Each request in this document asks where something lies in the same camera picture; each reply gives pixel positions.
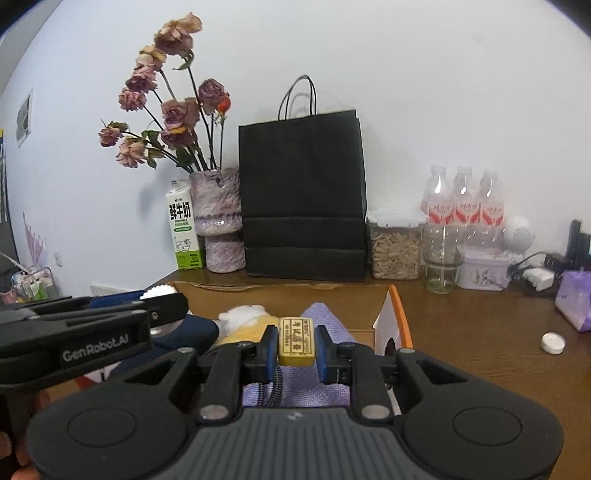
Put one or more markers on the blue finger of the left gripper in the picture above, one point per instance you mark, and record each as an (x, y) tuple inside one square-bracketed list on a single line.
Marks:
[(116, 299)]

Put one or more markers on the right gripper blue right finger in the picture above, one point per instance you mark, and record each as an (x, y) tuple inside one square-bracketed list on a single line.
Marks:
[(326, 356)]

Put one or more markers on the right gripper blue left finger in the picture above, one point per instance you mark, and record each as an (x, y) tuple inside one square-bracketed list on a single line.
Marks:
[(266, 355)]

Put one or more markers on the yellow rectangular eraser block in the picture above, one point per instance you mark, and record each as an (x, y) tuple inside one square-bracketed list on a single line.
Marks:
[(297, 342)]

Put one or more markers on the yellow white plush toy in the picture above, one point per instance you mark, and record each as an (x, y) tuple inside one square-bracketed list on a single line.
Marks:
[(244, 323)]

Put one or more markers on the purple fabric drawstring pouch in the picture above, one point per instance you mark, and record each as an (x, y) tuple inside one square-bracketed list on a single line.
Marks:
[(301, 386)]

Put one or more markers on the navy blue zip case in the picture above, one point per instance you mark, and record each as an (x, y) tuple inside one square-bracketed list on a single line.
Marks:
[(194, 332)]

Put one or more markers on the white ribbed bottle cap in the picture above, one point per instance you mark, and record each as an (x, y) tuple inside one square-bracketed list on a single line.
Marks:
[(157, 291)]

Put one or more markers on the red orange cardboard box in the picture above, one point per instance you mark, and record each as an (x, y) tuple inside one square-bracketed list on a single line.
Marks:
[(372, 313)]

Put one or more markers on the green white milk carton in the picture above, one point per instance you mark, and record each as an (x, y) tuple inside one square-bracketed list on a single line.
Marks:
[(188, 246)]

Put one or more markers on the clear container with seeds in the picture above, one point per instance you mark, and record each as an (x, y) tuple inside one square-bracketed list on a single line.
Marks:
[(395, 243)]

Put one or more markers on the purple marbled ceramic vase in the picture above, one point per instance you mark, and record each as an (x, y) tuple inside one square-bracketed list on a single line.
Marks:
[(217, 213)]

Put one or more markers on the empty clear glass jar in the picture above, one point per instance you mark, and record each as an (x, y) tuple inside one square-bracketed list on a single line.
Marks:
[(443, 253)]

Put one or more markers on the black paper shopping bag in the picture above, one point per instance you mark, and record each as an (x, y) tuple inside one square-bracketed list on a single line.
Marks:
[(304, 199)]

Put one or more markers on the left clear water bottle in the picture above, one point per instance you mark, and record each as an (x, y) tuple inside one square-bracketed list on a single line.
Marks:
[(438, 199)]

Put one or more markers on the clear water bottle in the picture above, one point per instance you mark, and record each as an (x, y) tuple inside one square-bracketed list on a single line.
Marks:
[(438, 199), (466, 204), (492, 200)]

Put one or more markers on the middle clear water bottle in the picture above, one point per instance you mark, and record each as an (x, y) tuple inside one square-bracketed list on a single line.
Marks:
[(466, 204)]

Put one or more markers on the right clear water bottle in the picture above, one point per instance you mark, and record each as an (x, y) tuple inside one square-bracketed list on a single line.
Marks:
[(492, 200)]

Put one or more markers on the dried pink rose bouquet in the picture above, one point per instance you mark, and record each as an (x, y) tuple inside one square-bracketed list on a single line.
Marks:
[(186, 118)]

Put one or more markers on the white round speaker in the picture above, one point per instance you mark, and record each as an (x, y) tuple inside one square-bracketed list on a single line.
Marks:
[(518, 235)]

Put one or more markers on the small white round disc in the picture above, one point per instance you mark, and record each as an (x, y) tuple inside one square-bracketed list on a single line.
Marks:
[(553, 343)]

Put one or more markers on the white charger plug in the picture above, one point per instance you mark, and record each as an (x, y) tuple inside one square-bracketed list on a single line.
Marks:
[(539, 278)]

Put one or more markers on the purple tissue pack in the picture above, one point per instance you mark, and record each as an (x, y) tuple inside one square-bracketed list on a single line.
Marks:
[(573, 299)]

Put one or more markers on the black upright device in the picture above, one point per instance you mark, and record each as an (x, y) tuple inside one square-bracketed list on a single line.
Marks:
[(578, 247)]

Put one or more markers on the white board against wall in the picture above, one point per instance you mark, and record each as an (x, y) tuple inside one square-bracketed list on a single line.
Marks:
[(104, 290)]

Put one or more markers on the wire storage rack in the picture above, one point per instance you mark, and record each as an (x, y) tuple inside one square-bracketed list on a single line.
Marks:
[(36, 286)]

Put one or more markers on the wall poster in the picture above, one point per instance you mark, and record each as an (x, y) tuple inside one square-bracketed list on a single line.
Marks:
[(24, 119)]

